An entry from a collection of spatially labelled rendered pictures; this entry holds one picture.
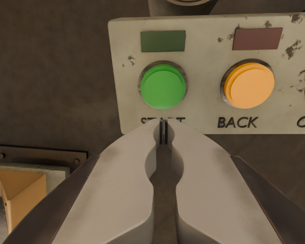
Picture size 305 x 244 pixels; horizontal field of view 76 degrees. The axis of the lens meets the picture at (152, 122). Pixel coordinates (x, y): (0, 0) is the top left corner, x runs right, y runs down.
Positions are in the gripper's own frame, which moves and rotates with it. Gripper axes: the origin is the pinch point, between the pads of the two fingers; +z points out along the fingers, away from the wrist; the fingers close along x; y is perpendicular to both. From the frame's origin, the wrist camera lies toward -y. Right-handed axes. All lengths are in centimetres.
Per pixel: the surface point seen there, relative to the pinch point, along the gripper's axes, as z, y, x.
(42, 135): 56, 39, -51
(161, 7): 22.2, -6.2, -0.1
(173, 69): 6.0, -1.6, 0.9
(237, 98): 5.7, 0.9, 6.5
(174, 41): 6.6, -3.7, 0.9
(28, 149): 53, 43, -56
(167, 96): 5.7, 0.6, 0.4
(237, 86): 5.7, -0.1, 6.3
